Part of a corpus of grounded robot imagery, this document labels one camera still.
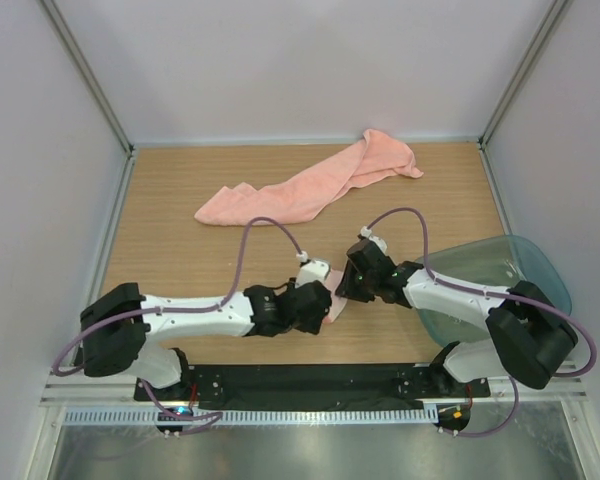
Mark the clear blue plastic tray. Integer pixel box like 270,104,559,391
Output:
418,235,572,347

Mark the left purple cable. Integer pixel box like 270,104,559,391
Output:
51,216,311,436

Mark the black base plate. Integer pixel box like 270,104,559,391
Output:
152,363,490,408

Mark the pink bunny towel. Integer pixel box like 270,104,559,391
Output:
323,269,347,324

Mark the white slotted cable duct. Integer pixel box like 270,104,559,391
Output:
62,404,438,427

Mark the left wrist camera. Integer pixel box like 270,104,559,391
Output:
295,251,331,286

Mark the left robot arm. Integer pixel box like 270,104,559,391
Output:
80,281,332,400

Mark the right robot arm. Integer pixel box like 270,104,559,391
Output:
336,238,578,396

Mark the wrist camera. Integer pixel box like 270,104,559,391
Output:
295,251,331,286
359,226,387,254

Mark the plain pink towel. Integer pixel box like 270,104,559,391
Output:
194,129,424,226

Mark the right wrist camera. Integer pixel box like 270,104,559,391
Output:
359,226,387,254

